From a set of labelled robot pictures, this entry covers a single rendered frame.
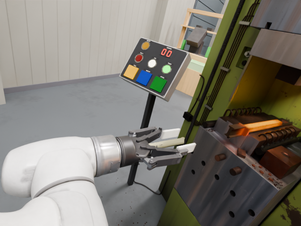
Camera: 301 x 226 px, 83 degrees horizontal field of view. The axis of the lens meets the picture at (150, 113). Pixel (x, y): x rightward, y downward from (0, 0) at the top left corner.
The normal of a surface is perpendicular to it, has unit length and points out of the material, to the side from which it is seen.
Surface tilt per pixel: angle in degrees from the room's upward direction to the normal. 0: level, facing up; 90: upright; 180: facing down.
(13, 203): 0
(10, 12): 90
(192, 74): 90
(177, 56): 60
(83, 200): 30
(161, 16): 90
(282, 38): 90
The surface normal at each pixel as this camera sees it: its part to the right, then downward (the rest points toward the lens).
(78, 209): 0.66, -0.74
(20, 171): 0.11, -0.26
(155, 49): -0.38, -0.20
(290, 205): -0.85, 0.06
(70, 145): 0.37, -0.75
